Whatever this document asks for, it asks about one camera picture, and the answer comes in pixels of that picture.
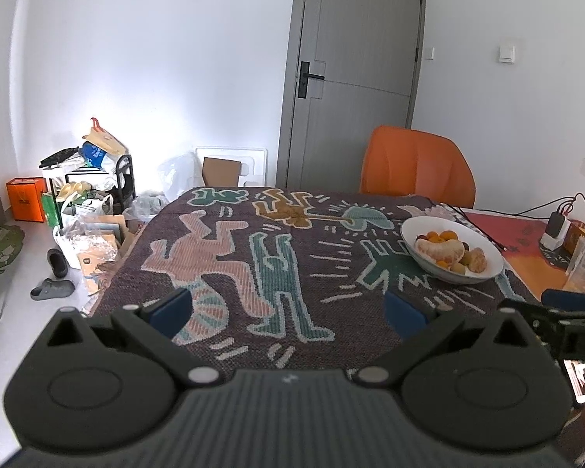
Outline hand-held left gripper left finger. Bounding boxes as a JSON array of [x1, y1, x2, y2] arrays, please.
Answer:
[[39, 289, 225, 387]]

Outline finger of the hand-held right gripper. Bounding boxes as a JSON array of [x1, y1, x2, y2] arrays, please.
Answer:
[[540, 289, 585, 314], [498, 300, 569, 339]]

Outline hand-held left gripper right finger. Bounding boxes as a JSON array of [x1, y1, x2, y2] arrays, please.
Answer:
[[353, 290, 549, 387]]

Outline pale peeled pomelo segment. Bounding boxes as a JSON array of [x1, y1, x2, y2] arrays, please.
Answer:
[[416, 240, 466, 266]]

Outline white bowl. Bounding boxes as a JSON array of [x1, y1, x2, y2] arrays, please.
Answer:
[[400, 215, 505, 284]]

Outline pinkish peeled pomelo segment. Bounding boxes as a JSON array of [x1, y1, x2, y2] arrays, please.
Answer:
[[464, 248, 488, 274]]

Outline orange box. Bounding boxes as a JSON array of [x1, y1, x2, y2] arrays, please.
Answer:
[[565, 222, 585, 254], [6, 178, 47, 222]]

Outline white charger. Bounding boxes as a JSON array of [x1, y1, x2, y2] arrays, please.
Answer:
[[540, 212, 571, 249]]

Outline red table mat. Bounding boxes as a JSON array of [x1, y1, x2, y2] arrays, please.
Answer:
[[461, 209, 581, 293]]

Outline printed figure blanket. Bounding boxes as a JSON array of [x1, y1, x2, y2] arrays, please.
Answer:
[[85, 186, 539, 381]]

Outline clear plastic bag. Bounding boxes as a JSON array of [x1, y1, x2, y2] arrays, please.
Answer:
[[122, 192, 169, 225]]

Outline grey slipper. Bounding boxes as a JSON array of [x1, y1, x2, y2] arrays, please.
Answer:
[[30, 278, 75, 300]]

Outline black slipper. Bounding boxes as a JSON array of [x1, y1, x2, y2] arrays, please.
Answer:
[[47, 248, 70, 278]]

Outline white plastic bag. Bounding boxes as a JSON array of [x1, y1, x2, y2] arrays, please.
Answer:
[[157, 153, 198, 196]]

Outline black trolley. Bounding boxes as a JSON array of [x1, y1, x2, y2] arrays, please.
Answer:
[[114, 154, 136, 210]]

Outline cardboard box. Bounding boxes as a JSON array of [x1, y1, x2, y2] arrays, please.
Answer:
[[202, 157, 242, 187]]

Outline orange chair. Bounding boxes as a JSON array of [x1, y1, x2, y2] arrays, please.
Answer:
[[360, 126, 476, 209]]

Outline yellow slippers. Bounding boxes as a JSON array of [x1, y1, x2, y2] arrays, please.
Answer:
[[58, 181, 93, 200]]

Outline green box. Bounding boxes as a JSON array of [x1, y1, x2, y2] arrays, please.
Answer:
[[41, 190, 62, 227]]

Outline white foam board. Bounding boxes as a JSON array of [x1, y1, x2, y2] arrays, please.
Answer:
[[195, 145, 266, 188]]

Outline blue and white bag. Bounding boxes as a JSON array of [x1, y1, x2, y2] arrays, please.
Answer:
[[78, 141, 109, 169]]

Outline green frog cushion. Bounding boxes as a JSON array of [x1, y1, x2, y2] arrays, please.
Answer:
[[0, 224, 25, 278]]

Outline black folded item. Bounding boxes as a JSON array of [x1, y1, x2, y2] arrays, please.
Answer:
[[39, 147, 81, 169]]

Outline grey door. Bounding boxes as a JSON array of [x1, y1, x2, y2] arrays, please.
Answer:
[[278, 0, 427, 191]]

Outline black cable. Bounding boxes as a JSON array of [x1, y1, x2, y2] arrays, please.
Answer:
[[453, 206, 509, 253]]

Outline charger cable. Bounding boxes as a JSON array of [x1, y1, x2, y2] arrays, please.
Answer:
[[514, 192, 585, 225]]

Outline beige bag with orange handle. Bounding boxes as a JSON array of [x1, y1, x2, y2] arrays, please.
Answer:
[[82, 117, 128, 157]]

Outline black door handle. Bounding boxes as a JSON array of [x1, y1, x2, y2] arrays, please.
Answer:
[[296, 61, 327, 99]]

